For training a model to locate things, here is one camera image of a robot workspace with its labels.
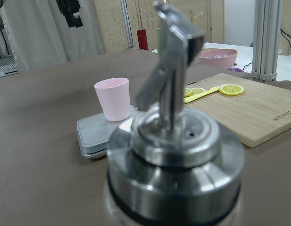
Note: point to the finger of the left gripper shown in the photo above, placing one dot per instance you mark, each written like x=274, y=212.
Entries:
x=70, y=9

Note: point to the pink plastic cup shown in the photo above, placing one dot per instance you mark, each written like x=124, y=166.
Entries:
x=113, y=95

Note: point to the glass sauce bottle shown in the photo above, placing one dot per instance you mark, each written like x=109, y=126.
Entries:
x=171, y=165

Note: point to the red cup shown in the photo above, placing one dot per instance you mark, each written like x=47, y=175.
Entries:
x=142, y=39

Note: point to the silver kitchen scale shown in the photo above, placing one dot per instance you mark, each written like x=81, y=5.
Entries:
x=94, y=132

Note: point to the yellow plastic knife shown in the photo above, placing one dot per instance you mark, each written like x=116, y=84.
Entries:
x=197, y=96

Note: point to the pink bowl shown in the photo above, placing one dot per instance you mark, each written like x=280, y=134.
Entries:
x=221, y=58

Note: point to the purple cloth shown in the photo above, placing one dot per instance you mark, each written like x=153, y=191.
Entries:
x=235, y=69

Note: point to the wooden cutting board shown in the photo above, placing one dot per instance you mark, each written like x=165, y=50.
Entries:
x=259, y=114

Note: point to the aluminium frame post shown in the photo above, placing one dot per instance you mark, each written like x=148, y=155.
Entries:
x=268, y=14

